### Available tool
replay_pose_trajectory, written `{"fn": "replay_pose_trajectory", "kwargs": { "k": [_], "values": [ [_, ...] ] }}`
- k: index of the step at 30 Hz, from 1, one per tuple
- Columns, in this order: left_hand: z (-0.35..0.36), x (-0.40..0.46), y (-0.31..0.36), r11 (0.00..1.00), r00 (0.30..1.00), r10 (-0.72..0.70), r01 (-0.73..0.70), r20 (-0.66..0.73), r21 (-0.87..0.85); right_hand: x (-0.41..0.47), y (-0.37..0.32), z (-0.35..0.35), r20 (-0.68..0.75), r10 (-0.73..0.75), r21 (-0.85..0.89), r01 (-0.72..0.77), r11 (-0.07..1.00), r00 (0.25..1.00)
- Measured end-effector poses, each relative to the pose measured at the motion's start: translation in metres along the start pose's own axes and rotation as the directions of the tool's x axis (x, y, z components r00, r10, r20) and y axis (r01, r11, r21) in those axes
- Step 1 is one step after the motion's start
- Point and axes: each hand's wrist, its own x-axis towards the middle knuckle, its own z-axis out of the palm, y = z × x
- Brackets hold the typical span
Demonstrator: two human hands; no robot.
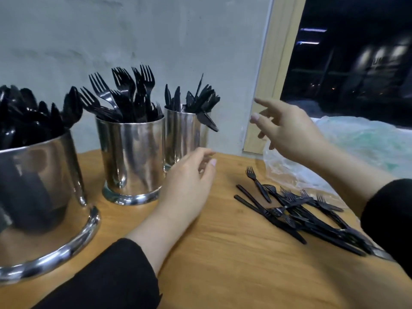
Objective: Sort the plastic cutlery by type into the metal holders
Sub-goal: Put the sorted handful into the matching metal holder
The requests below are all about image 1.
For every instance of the person's left hand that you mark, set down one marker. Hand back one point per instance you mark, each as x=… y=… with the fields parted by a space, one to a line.
x=186 y=189

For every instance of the person's right hand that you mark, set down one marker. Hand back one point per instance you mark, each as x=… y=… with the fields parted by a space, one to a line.
x=289 y=132

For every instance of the clear plastic bag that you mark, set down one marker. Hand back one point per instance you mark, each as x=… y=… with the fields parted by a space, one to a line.
x=367 y=144

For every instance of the pile of black plastic cutlery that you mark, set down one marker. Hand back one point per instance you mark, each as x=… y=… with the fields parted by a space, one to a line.
x=302 y=219

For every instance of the bunch of black knives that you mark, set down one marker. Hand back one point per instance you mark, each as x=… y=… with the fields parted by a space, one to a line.
x=196 y=99

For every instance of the bunch of black forks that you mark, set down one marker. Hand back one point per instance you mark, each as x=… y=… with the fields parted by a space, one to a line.
x=125 y=96

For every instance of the bunch of black spoons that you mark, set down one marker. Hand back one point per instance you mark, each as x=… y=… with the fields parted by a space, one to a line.
x=29 y=119

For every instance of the person's left forearm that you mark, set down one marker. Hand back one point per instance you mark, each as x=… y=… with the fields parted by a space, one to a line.
x=122 y=273

